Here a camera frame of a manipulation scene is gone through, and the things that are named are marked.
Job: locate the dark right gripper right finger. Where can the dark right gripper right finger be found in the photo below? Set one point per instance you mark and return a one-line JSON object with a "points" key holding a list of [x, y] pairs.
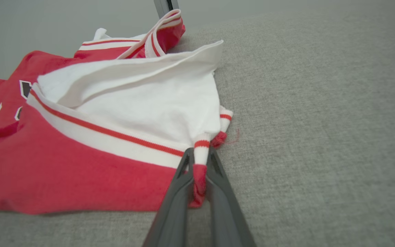
{"points": [[225, 219]]}

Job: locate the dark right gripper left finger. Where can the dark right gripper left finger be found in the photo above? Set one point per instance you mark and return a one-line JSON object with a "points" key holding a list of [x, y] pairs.
{"points": [[171, 219]]}

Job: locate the red and white jersey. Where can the red and white jersey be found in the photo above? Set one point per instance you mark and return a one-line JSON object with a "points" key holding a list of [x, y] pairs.
{"points": [[81, 178]]}

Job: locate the grey vertical metal post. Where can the grey vertical metal post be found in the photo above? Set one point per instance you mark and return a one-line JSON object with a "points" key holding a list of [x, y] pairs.
{"points": [[165, 7]]}

